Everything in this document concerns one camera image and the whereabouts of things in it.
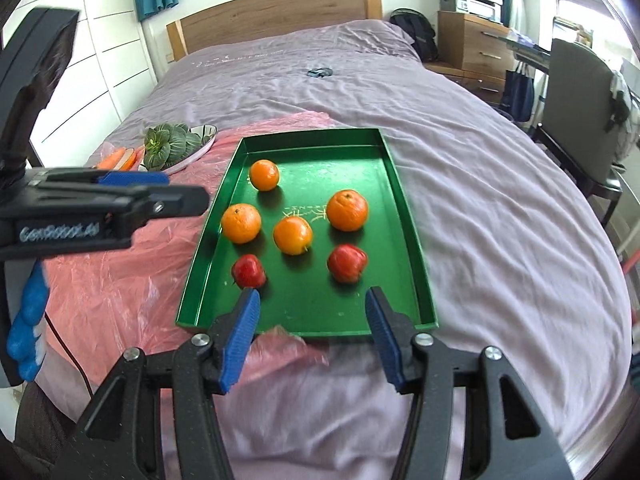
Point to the green rectangular tray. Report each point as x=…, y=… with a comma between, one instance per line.
x=320, y=305

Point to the white printer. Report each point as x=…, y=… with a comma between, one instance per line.
x=470, y=0

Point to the orange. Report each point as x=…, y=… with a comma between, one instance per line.
x=264, y=175
x=347, y=210
x=292, y=235
x=241, y=223

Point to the glass desk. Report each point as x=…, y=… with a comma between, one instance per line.
x=532, y=47

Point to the person's left hand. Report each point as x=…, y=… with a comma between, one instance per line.
x=27, y=320

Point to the carrot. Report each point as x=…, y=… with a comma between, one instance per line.
x=112, y=158

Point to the black backpack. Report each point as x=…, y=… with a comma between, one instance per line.
x=415, y=32

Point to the green bok choy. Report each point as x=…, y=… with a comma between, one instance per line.
x=170, y=145

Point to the white wardrobe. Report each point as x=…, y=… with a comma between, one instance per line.
x=100, y=50

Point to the grey chair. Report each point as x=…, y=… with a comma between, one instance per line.
x=575, y=110

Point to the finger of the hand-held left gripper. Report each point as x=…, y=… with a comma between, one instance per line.
x=175, y=201
x=130, y=178

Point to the wooden dresser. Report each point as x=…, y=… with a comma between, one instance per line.
x=475, y=50

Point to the white enamel plate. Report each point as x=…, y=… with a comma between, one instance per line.
x=202, y=142

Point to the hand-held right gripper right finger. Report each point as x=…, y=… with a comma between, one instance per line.
x=385, y=340

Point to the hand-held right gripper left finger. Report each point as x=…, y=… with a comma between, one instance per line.
x=240, y=340

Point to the pink plastic sheet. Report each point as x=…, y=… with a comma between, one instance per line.
x=125, y=280

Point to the dark blue bag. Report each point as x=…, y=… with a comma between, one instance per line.
x=517, y=92

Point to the clothes on chair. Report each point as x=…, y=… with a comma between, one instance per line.
x=620, y=97

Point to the dark cloth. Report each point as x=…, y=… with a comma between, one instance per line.
x=45, y=425

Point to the wooden headboard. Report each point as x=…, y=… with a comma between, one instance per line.
x=280, y=15

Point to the red apple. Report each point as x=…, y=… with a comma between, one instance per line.
x=248, y=271
x=347, y=263

